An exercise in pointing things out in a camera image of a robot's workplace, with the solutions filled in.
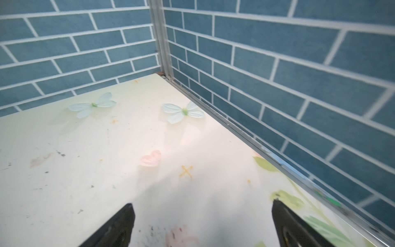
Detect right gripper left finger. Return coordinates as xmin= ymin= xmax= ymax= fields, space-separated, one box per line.
xmin=80 ymin=203 xmax=135 ymax=247

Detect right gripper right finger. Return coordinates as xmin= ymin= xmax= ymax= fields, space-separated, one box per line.
xmin=272 ymin=199 xmax=334 ymax=247

